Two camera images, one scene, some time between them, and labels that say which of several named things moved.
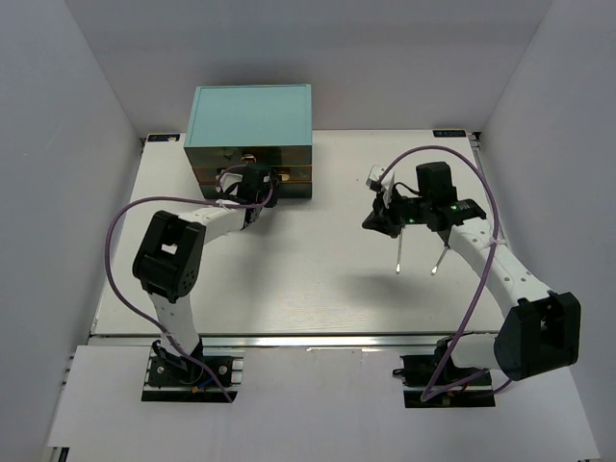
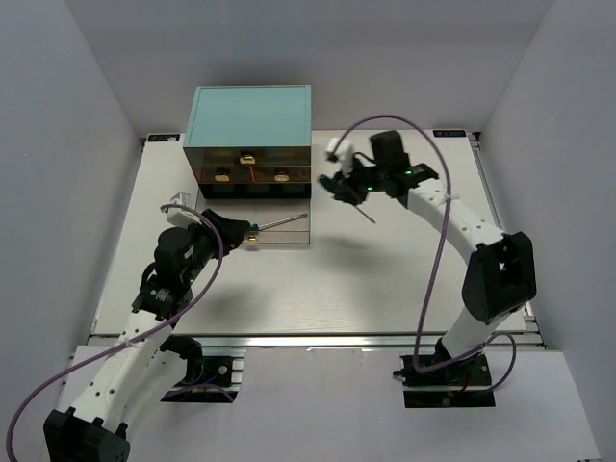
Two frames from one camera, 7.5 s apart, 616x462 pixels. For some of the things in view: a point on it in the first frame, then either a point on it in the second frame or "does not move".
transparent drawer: (295, 173) does not move
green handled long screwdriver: (397, 269) -> (256, 227)
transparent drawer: (284, 191) -> (264, 210)
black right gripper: (381, 219) -> (348, 191)
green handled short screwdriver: (435, 269) -> (334, 187)
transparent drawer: (249, 156) does not move
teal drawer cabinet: (269, 125) does not move
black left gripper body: (271, 200) -> (205, 247)
